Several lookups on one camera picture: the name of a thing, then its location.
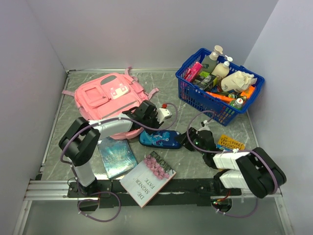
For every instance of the orange packet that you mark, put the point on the orange packet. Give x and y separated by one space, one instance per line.
221 97

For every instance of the blue pencil case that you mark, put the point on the blue pencil case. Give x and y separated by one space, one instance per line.
165 139

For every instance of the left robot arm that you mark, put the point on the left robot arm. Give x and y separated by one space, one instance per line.
80 140

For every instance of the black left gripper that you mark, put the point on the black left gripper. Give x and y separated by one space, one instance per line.
154 116

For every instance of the pink box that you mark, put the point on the pink box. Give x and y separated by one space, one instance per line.
193 72

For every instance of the grey pump bottle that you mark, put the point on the grey pump bottle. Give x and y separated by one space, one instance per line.
210 61

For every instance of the pink school backpack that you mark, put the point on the pink school backpack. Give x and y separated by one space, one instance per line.
108 96

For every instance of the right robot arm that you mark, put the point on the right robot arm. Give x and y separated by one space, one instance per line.
254 170

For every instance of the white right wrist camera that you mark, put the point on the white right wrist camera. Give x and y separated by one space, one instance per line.
205 125

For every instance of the cream pump bottle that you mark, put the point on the cream pump bottle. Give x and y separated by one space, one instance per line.
222 69

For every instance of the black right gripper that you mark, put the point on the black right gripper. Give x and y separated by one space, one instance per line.
184 142

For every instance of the orange snack pack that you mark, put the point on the orange snack pack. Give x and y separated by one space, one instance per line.
248 92

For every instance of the blue plastic basket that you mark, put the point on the blue plastic basket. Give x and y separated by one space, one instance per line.
202 101

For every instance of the teal hardcover book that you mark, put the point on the teal hardcover book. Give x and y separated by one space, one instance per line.
117 156

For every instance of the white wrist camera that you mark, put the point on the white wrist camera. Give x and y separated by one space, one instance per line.
163 113
205 125

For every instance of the green bottle red cap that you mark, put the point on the green bottle red cap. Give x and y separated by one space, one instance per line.
237 103

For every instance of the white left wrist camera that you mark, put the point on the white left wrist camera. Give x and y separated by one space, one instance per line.
163 113

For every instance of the beige cloth bag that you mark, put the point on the beige cloth bag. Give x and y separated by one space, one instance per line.
238 82

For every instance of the white book pink flowers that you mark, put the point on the white book pink flowers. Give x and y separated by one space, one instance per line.
146 180

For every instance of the black green box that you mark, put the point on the black green box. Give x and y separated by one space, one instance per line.
205 81

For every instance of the yellow children's book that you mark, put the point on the yellow children's book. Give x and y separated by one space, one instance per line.
228 144

